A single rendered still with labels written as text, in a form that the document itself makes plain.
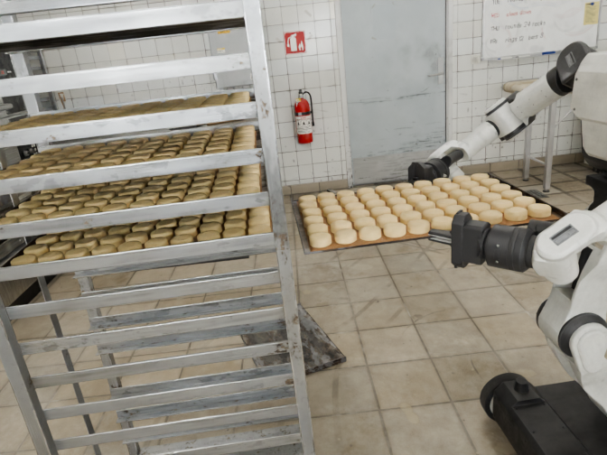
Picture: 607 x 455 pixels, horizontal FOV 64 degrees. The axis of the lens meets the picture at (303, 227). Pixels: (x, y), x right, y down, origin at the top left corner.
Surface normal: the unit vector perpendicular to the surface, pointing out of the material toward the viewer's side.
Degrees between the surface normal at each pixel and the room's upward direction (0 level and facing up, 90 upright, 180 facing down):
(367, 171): 90
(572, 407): 0
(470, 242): 90
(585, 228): 41
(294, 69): 90
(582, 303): 90
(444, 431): 0
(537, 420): 0
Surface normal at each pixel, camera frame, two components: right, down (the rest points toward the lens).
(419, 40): 0.04, 0.34
